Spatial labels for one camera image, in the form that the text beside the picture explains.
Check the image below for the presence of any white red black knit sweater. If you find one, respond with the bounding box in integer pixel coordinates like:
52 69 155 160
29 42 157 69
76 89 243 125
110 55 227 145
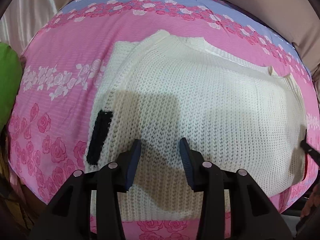
85 30 306 221

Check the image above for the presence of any person's right hand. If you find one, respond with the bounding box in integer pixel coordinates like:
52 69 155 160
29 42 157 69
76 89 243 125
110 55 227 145
300 185 320 218

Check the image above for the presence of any pink floral bed sheet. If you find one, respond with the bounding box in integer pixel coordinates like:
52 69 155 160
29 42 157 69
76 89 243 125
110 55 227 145
9 0 319 239

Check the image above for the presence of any green plush object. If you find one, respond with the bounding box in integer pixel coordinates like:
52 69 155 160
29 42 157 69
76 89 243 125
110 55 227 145
0 42 22 131

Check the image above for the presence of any white pleated curtain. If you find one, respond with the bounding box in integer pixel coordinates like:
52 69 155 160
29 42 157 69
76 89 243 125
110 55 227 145
1 0 57 55

